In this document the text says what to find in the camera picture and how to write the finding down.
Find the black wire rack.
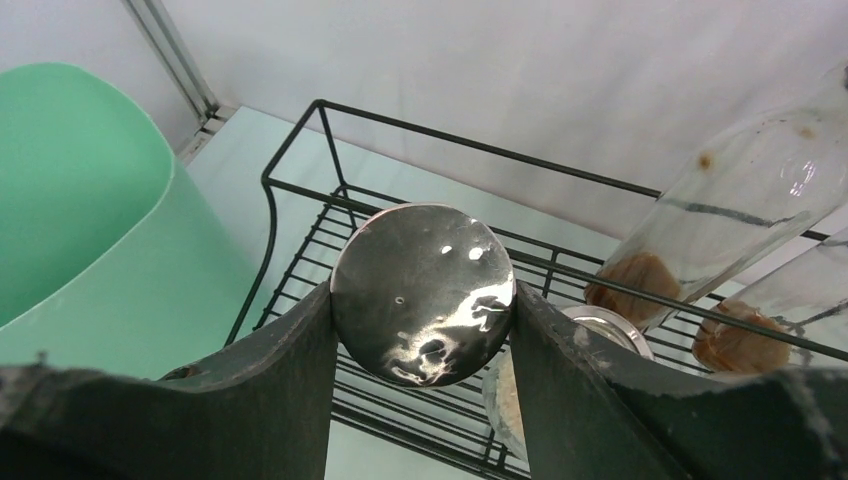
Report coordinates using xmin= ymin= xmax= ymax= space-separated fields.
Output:
xmin=229 ymin=100 xmax=847 ymax=479

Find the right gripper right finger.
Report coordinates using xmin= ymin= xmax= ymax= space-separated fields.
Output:
xmin=510 ymin=283 xmax=847 ymax=479

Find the silver lid shaker jar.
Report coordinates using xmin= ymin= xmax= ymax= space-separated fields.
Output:
xmin=329 ymin=203 xmax=517 ymax=389

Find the glass oil bottle gold spout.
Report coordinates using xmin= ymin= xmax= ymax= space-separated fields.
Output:
xmin=691 ymin=229 xmax=847 ymax=375

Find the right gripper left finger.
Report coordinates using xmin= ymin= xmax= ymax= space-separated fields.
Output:
xmin=1 ymin=284 xmax=337 ymax=479

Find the green plastic waste bin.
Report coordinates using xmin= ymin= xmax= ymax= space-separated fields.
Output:
xmin=1 ymin=63 xmax=256 ymax=378

